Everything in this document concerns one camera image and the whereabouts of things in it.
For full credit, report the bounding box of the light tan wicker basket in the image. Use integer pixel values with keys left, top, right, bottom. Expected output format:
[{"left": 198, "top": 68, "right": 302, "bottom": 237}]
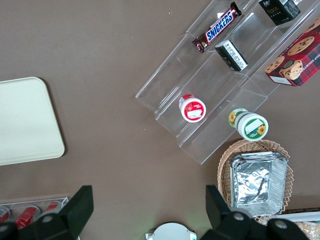
[{"left": 217, "top": 138, "right": 294, "bottom": 224}]

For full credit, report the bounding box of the aluminium foil tray stack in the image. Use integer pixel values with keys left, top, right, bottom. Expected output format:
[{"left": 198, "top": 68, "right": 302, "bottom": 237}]
[{"left": 229, "top": 150, "right": 289, "bottom": 218}]

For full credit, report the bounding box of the white plastic snack bin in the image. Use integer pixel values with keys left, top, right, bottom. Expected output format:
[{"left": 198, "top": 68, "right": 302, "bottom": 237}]
[{"left": 279, "top": 211, "right": 320, "bottom": 240}]

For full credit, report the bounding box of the Snickers chocolate bar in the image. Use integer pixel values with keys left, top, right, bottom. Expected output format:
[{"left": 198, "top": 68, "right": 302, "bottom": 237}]
[{"left": 191, "top": 1, "right": 243, "bottom": 55}]

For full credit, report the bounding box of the beige plastic tray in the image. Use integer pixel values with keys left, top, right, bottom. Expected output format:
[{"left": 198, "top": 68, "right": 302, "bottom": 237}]
[{"left": 0, "top": 76, "right": 66, "bottom": 167}]

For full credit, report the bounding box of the clear acrylic bottle rack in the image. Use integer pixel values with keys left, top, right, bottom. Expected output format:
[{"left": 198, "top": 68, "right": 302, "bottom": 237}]
[{"left": 0, "top": 196, "right": 70, "bottom": 227}]

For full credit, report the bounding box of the red lid yoghurt cup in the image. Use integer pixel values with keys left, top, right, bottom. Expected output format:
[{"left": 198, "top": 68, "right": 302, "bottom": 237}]
[{"left": 177, "top": 93, "right": 207, "bottom": 124}]

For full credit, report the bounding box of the clear acrylic stepped display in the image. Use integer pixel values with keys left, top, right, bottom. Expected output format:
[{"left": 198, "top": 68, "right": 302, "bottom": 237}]
[{"left": 134, "top": 0, "right": 320, "bottom": 166}]

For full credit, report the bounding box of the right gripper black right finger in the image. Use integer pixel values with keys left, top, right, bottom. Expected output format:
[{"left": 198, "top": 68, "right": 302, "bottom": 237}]
[{"left": 199, "top": 184, "right": 311, "bottom": 240}]

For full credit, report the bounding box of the red tartan cookie box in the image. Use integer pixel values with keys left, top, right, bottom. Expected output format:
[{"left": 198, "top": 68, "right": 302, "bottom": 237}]
[{"left": 264, "top": 17, "right": 320, "bottom": 87}]

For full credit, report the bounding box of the green lid yoghurt cup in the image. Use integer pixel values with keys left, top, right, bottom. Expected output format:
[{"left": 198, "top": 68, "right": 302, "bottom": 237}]
[{"left": 227, "top": 107, "right": 270, "bottom": 142}]

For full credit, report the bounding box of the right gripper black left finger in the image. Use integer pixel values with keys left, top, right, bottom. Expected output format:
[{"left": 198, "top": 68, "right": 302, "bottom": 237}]
[{"left": 0, "top": 184, "right": 95, "bottom": 240}]

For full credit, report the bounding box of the clear rice cracker bag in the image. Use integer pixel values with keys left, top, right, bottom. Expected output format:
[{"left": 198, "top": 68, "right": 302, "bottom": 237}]
[{"left": 296, "top": 220, "right": 320, "bottom": 240}]

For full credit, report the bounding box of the red cola bottle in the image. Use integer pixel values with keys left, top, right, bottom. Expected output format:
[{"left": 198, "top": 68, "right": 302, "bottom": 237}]
[
  {"left": 14, "top": 204, "right": 42, "bottom": 230},
  {"left": 0, "top": 205, "right": 11, "bottom": 224},
  {"left": 41, "top": 200, "right": 64, "bottom": 216}
]

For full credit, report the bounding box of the small black carton box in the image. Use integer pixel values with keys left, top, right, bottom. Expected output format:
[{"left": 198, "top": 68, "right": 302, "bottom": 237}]
[
  {"left": 214, "top": 39, "right": 249, "bottom": 73},
  {"left": 257, "top": 0, "right": 302, "bottom": 27}
]

